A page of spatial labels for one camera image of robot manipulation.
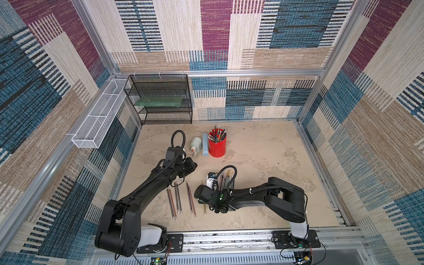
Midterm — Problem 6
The white wire mesh basket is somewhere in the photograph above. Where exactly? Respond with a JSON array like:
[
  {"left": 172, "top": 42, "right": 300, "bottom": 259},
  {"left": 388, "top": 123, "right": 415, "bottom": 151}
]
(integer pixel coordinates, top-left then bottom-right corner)
[{"left": 72, "top": 78, "right": 127, "bottom": 149}]

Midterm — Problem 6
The black wire mesh shelf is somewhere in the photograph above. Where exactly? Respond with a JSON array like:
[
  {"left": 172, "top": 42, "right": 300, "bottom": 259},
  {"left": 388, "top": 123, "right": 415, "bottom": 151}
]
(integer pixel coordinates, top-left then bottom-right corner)
[{"left": 124, "top": 74, "right": 193, "bottom": 125}]

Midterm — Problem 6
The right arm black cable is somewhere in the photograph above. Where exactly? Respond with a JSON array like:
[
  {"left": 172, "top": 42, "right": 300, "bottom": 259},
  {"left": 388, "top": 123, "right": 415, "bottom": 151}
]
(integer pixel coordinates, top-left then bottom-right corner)
[{"left": 213, "top": 165, "right": 238, "bottom": 193}]

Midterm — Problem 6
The red pencil purple cap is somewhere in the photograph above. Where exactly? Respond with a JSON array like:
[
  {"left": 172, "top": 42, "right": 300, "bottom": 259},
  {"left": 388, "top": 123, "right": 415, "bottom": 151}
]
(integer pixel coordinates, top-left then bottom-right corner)
[{"left": 218, "top": 172, "right": 225, "bottom": 191}]

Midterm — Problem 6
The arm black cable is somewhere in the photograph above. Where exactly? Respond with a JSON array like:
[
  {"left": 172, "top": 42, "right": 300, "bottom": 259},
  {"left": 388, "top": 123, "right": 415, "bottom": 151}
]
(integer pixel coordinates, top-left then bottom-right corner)
[
  {"left": 114, "top": 130, "right": 187, "bottom": 261},
  {"left": 213, "top": 165, "right": 238, "bottom": 193}
]

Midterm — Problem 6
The red striped pencil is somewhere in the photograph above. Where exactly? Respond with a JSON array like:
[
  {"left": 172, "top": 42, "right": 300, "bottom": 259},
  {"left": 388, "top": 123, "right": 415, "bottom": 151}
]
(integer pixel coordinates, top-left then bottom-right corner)
[{"left": 168, "top": 189, "right": 178, "bottom": 221}]

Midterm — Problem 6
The black striped pencil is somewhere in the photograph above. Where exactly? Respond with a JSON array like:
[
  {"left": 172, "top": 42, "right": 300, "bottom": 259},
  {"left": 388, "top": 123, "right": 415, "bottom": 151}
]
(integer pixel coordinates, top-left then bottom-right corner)
[
  {"left": 174, "top": 182, "right": 181, "bottom": 214},
  {"left": 166, "top": 188, "right": 174, "bottom": 221}
]

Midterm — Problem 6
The light blue eraser box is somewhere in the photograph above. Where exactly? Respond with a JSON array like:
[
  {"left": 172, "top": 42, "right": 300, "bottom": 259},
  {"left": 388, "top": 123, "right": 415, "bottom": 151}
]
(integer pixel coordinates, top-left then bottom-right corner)
[{"left": 202, "top": 133, "right": 209, "bottom": 156}]

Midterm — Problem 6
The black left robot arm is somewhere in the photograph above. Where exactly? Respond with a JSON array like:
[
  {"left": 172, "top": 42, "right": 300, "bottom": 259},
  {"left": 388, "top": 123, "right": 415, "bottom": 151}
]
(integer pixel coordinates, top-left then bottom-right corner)
[{"left": 95, "top": 146, "right": 197, "bottom": 257}]

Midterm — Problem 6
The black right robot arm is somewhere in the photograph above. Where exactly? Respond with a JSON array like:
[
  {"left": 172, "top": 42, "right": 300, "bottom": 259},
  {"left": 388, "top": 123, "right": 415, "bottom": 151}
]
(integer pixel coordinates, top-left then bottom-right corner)
[{"left": 194, "top": 177, "right": 309, "bottom": 240}]

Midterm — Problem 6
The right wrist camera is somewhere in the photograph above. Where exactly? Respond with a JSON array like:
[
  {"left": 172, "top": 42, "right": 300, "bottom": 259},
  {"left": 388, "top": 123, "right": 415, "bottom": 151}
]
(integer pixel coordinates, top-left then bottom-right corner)
[{"left": 206, "top": 172, "right": 218, "bottom": 191}]

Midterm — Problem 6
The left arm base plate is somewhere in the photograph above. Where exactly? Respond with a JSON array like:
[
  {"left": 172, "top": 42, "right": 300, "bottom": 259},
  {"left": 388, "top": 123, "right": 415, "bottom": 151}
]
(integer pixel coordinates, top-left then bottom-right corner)
[{"left": 136, "top": 234, "right": 184, "bottom": 254}]

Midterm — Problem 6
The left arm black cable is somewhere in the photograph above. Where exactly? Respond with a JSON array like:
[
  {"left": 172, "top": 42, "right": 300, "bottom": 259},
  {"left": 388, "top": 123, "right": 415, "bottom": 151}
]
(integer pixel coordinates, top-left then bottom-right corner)
[{"left": 114, "top": 130, "right": 187, "bottom": 261}]

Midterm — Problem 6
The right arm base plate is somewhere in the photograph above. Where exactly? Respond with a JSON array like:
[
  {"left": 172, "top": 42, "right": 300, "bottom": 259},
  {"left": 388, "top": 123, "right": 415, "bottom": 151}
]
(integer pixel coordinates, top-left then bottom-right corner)
[{"left": 271, "top": 230, "right": 321, "bottom": 250}]

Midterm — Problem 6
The red pencil holder cup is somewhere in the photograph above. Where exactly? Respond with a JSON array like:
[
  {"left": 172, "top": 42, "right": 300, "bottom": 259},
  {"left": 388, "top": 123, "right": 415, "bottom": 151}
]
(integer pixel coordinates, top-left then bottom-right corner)
[{"left": 208, "top": 128, "right": 227, "bottom": 158}]

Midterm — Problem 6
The green board on shelf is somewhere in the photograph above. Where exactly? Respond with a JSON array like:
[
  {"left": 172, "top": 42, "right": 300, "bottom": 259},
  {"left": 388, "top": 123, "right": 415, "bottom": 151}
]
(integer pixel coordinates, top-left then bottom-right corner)
[{"left": 134, "top": 96, "right": 184, "bottom": 107}]

